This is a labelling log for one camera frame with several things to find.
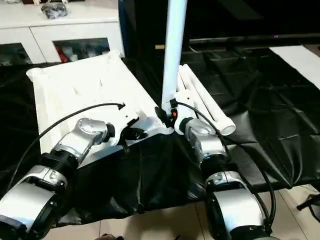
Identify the white plastic table top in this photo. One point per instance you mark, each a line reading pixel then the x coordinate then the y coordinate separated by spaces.
pixel 87 85

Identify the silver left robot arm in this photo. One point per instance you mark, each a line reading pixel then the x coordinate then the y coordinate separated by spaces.
pixel 72 142

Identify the small tan tag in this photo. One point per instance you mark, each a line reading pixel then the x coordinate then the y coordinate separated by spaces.
pixel 160 46

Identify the black plastic mat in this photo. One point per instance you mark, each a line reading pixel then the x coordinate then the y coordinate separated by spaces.
pixel 262 112

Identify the red bottle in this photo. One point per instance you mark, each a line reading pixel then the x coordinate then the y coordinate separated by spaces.
pixel 61 53

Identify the black flat panel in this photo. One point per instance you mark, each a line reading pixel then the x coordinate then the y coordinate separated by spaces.
pixel 250 38

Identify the white cabinet with glass doors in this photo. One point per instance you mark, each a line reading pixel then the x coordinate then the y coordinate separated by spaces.
pixel 62 30

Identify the white flat board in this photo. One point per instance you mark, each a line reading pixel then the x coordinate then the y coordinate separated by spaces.
pixel 300 62

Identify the dark bundle of small parts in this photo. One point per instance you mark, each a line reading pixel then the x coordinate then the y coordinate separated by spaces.
pixel 53 11

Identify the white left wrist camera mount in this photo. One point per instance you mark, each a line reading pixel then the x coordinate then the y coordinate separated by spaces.
pixel 122 122

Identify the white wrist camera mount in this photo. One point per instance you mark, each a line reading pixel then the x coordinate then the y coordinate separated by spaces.
pixel 185 107
pixel 122 122

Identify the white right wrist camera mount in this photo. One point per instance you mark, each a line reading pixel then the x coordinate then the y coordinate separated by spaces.
pixel 185 107

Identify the black folding table frame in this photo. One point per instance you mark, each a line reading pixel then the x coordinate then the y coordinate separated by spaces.
pixel 310 205

